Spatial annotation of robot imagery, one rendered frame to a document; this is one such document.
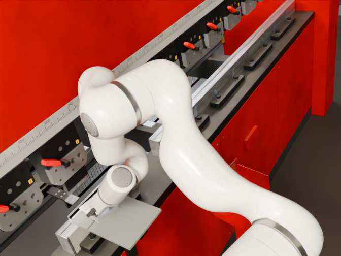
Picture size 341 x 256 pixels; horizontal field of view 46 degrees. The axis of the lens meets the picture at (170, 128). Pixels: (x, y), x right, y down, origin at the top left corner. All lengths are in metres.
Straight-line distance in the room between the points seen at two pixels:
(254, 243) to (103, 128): 0.33
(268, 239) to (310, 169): 2.26
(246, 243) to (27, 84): 0.74
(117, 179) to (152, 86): 0.43
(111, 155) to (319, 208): 1.88
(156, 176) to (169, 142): 0.97
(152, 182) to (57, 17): 0.79
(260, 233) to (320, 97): 2.69
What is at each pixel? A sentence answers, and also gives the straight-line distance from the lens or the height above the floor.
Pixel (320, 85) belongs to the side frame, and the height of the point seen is 0.29.
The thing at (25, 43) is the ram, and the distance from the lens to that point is 1.16.
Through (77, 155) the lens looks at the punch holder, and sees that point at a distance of 1.37.
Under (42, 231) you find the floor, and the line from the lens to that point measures 2.98.
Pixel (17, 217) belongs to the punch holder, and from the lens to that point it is 1.27.
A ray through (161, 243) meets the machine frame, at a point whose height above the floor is 0.66.
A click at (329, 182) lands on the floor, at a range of 2.88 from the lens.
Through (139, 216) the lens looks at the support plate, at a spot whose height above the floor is 1.00.
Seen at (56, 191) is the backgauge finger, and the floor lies 1.00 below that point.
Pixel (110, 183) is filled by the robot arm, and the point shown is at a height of 1.27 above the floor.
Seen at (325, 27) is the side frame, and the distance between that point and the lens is 3.09.
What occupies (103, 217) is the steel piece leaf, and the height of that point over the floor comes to 1.02.
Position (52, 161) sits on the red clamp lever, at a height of 1.30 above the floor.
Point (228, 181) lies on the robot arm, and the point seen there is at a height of 1.49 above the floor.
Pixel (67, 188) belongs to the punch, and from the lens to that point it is 1.41.
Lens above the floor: 1.99
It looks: 35 degrees down
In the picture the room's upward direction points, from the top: 12 degrees counter-clockwise
